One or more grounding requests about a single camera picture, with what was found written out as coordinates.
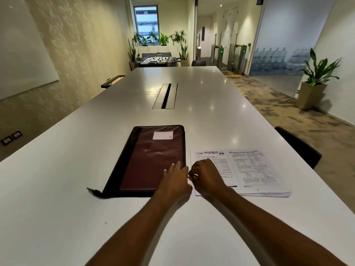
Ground person's right hand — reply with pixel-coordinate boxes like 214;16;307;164
188;158;228;197

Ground person's left hand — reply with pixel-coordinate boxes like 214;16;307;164
156;162;193;200

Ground maroon zip document folder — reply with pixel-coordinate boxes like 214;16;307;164
87;125;186;199

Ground person's right forearm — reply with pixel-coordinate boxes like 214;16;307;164
211;187;348;266

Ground person's left forearm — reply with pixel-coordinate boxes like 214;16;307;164
85;191;183;266

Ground stack of printed papers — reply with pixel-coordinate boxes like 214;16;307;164
190;149;292;198

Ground dark wooden side shelf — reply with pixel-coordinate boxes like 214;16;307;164
100;75;125;89

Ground foosball table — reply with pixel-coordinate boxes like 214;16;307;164
135;56;181;68

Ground snake plant in pot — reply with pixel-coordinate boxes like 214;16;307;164
179;42;190;67
127;39;140;71

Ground white low cabinet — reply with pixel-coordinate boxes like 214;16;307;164
134;45;182;57

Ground glass turnstile gates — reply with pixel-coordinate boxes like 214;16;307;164
210;44;248;76

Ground row of green potted plants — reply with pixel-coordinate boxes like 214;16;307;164
132;30;187;47

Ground stack of water bottles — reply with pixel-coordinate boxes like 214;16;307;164
249;47;315;76

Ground window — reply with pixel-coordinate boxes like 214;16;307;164
134;5;160;37

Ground large plant in beige pot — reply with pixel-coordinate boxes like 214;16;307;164
296;48;342;110

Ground grey table cable hatch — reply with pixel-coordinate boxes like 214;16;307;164
152;83;178;110

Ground white wall whiteboard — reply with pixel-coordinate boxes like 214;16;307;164
0;0;60;101

